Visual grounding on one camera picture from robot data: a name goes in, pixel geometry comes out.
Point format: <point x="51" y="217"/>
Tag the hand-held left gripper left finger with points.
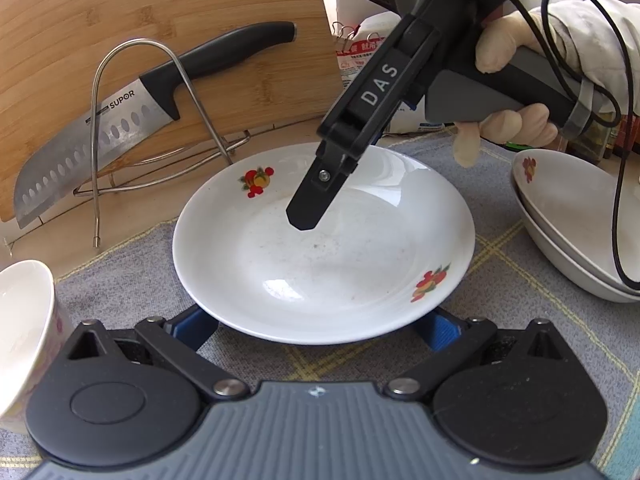
<point x="192" y="330"/>

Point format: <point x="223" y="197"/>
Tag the white and blue food bag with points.
<point x="400" y="125"/>

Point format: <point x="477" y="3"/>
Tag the bamboo cutting board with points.
<point x="150" y="0"/>

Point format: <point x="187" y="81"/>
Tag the white bag with red print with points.
<point x="357" y="60"/>

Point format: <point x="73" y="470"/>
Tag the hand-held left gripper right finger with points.
<point x="440" y="332"/>

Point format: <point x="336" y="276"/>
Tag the grey blue checked towel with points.
<point x="125" y="285"/>

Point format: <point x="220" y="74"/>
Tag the person's right hand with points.
<point x="505" y="40"/>

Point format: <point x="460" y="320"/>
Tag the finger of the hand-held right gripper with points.
<point x="312" y="195"/>

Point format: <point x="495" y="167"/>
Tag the person's right forearm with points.
<point x="590" y="35"/>

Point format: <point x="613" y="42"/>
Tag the white plate with fruit print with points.
<point x="565" y="265"/>
<point x="325" y="280"/>
<point x="565" y="195"/>

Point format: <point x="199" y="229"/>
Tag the white bowl with pink flowers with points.
<point x="25" y="320"/>

